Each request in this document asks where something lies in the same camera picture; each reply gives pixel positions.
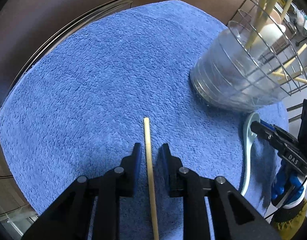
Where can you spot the person's right forearm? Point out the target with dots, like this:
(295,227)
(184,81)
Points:
(291,218)

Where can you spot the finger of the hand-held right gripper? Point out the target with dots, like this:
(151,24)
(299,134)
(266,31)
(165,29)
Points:
(268,135)

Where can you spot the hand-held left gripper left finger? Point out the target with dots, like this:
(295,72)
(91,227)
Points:
(137,160)

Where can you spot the blue towel mat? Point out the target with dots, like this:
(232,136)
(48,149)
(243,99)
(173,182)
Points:
(93,92)

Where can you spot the light blue ceramic spoon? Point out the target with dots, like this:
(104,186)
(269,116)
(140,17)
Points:
(248,155)

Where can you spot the person's right hand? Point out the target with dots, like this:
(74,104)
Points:
(281,182)

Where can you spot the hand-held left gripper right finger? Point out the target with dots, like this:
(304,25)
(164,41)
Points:
(164,160)

